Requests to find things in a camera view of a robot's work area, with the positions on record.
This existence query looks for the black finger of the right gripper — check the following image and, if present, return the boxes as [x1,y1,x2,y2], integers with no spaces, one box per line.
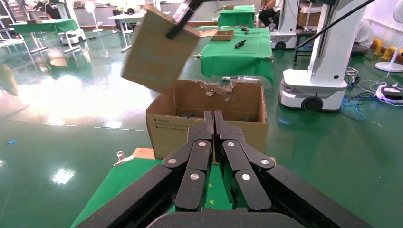
[166,0,205,40]

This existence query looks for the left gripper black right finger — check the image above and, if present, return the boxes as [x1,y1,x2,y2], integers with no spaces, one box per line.
[214,110,278,212]

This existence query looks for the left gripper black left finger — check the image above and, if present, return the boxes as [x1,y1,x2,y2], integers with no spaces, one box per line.
[162,110,215,212]

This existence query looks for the small brown cardboard box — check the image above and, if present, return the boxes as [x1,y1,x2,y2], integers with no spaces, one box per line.
[121,3,202,95]

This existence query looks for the shallow open cardboard tray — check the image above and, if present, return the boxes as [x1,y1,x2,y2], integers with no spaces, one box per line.
[212,29,235,42]

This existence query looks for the large open cardboard carton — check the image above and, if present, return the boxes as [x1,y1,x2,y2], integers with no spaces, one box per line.
[145,78,269,164]

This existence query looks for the white work table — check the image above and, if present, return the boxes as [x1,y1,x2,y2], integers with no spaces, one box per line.
[107,12,149,53]

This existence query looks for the green draped work table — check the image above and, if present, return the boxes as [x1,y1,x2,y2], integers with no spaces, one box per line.
[200,27,275,84]
[12,19,79,35]
[217,4,256,28]

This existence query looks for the green table cloth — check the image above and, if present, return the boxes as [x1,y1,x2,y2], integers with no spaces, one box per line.
[70,157,234,228]

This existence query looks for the silver binder clip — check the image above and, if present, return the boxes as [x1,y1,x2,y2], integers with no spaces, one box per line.
[113,151,135,167]

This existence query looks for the seated person dark trousers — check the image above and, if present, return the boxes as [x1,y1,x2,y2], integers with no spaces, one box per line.
[258,0,284,28]

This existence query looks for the white standing fan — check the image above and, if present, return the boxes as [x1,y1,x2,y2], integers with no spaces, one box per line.
[84,0,104,33]

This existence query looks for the white robot with black wheel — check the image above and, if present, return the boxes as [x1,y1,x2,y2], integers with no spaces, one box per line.
[270,0,300,51]

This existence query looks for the small white mobile robot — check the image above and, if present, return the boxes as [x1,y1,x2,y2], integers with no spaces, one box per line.
[58,28,86,45]

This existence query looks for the large white wheeled robot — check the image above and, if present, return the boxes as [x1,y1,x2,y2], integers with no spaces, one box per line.
[278,0,368,113]

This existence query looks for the person in black clothes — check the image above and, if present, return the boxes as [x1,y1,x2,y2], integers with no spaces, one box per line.
[45,0,64,20]

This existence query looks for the white power strip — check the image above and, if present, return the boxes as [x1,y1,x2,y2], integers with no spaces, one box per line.
[376,83,403,105]

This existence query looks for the person in white shirt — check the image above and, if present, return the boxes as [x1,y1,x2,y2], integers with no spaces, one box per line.
[351,19,374,57]

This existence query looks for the white round fan base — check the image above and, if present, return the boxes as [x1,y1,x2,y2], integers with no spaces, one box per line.
[374,34,403,73]

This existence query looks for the yellow floor stand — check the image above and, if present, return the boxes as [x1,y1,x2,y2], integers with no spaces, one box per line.
[372,38,384,56]

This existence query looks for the blue floor cable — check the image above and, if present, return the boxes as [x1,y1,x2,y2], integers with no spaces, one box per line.
[340,94,379,123]

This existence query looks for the black hanging robot cable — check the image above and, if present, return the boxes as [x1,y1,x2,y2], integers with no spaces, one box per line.
[295,0,376,50]

